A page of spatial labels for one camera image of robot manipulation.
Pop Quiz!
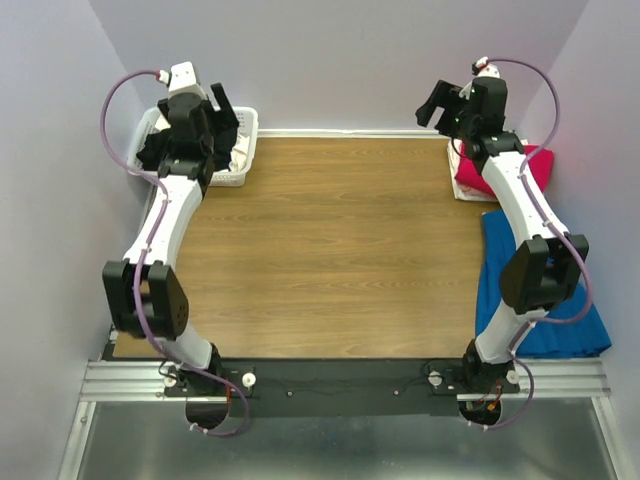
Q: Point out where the black floral print t-shirt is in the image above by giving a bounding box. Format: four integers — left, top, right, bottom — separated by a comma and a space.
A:
137, 128, 238, 173

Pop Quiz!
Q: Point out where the white plastic laundry basket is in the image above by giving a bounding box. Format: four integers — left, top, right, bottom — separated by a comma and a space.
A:
126, 106, 259, 187

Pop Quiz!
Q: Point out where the folded pink t-shirt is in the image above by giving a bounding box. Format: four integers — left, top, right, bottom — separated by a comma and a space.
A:
455, 143, 554, 199

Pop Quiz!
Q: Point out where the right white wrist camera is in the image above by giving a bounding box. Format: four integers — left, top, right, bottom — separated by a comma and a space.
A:
471, 56, 501, 79

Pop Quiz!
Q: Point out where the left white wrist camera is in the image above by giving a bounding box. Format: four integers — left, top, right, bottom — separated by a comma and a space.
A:
168, 61, 203, 97

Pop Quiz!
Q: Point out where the folded white t-shirt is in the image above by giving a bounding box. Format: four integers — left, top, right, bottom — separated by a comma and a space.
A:
447, 140, 497, 203

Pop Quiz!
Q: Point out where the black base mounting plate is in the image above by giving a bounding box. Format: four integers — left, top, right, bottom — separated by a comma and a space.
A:
158, 358, 520, 426

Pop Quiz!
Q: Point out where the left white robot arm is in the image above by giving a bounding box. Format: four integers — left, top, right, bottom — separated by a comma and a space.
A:
102, 83, 239, 395

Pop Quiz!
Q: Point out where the blue t-shirt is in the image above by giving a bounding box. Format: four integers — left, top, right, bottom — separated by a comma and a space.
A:
474, 208, 613, 359

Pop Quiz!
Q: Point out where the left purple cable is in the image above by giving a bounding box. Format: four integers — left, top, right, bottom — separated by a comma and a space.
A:
101, 68, 251, 438

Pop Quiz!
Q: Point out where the cream white t-shirt in basket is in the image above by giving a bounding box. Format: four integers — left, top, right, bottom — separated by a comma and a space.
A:
211, 107, 259, 184

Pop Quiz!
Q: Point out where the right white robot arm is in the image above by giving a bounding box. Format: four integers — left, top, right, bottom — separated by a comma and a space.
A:
416, 75, 589, 394

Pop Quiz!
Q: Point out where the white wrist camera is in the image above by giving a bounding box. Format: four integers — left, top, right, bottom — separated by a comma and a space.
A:
168, 61, 203, 97
471, 56, 501, 79

